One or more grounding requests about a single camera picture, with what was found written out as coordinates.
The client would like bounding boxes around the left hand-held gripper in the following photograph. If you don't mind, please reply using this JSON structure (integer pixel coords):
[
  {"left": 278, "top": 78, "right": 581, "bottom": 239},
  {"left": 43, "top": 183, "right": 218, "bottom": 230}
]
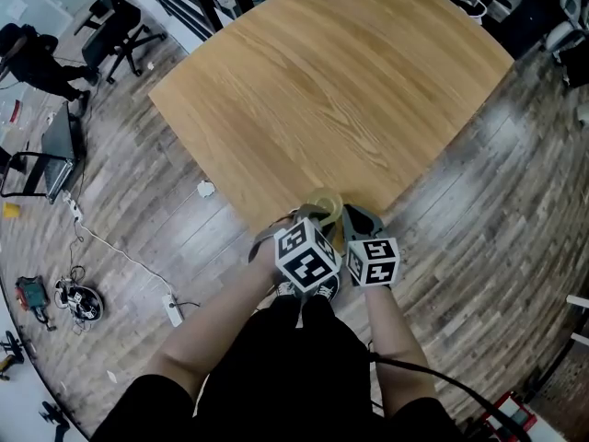
[{"left": 248, "top": 203, "right": 344, "bottom": 296}]

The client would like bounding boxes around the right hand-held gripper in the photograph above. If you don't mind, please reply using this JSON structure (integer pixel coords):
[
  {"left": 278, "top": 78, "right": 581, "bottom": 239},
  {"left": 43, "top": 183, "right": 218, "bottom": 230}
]
[{"left": 341, "top": 204, "right": 402, "bottom": 289}]

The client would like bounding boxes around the translucent yellow cup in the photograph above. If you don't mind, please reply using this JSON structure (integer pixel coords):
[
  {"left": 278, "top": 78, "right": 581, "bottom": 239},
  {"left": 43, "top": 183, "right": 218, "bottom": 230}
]
[{"left": 306, "top": 188, "right": 345, "bottom": 230}]

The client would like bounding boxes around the person's left forearm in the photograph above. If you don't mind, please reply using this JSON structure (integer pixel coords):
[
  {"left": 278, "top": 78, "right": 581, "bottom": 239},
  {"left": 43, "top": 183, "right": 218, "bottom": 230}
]
[{"left": 145, "top": 241, "right": 282, "bottom": 402}]

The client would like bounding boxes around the person's right forearm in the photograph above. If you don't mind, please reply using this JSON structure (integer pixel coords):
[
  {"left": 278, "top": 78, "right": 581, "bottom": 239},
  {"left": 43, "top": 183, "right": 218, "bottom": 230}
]
[{"left": 365, "top": 283, "right": 438, "bottom": 416}]

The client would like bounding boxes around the person's black white sneaker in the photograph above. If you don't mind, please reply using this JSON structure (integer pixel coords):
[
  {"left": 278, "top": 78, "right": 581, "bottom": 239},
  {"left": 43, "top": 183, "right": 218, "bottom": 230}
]
[{"left": 274, "top": 272, "right": 341, "bottom": 303}]

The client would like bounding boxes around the person's black clothing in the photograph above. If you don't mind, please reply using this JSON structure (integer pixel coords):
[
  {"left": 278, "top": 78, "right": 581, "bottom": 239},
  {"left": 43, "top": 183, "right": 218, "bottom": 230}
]
[{"left": 89, "top": 292, "right": 466, "bottom": 442}]

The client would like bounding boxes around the white power strip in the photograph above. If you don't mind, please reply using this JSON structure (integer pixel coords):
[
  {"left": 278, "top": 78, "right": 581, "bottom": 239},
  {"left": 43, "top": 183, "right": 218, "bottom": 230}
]
[
  {"left": 160, "top": 292, "right": 185, "bottom": 329},
  {"left": 61, "top": 191, "right": 86, "bottom": 225}
]

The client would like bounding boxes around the red white box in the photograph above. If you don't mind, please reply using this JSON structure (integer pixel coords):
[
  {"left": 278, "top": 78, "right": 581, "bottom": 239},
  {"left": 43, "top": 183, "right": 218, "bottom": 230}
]
[{"left": 477, "top": 390, "right": 540, "bottom": 442}]

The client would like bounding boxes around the white black chair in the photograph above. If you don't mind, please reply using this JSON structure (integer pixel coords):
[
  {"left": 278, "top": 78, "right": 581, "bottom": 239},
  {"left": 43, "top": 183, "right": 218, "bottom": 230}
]
[{"left": 454, "top": 0, "right": 514, "bottom": 20}]

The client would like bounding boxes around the black platform cart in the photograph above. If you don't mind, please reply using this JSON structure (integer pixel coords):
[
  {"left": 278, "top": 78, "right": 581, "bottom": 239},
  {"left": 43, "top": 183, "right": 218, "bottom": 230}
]
[{"left": 0, "top": 100, "right": 87, "bottom": 205}]

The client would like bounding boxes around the black office chair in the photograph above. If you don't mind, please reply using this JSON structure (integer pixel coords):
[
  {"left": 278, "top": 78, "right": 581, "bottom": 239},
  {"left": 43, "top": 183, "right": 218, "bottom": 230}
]
[{"left": 73, "top": 0, "right": 167, "bottom": 86}]

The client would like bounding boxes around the red teal device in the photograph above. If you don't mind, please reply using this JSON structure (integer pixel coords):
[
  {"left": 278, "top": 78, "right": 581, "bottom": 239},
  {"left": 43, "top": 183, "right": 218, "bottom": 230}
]
[{"left": 13, "top": 274, "right": 52, "bottom": 327}]

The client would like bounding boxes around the black clamp stand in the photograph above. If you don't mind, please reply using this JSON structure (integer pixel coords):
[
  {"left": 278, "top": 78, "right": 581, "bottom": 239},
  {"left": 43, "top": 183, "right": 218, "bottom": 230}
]
[{"left": 38, "top": 400, "right": 71, "bottom": 442}]

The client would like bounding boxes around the black yellow tool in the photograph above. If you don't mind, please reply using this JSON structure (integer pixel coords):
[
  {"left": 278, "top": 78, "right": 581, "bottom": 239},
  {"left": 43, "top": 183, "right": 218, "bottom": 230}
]
[{"left": 0, "top": 329, "right": 26, "bottom": 381}]

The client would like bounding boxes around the thick black cable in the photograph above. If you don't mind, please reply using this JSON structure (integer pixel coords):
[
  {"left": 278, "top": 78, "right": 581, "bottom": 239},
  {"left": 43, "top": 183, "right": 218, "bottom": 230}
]
[{"left": 366, "top": 346, "right": 531, "bottom": 442}]

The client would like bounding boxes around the white power cable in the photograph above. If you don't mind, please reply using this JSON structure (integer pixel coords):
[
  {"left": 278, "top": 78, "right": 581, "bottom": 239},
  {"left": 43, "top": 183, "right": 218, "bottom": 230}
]
[{"left": 72, "top": 220, "right": 175, "bottom": 299}]

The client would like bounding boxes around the white metal frame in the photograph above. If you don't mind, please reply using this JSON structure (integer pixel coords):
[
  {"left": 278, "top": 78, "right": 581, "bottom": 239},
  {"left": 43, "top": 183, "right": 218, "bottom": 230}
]
[{"left": 565, "top": 293, "right": 589, "bottom": 347}]

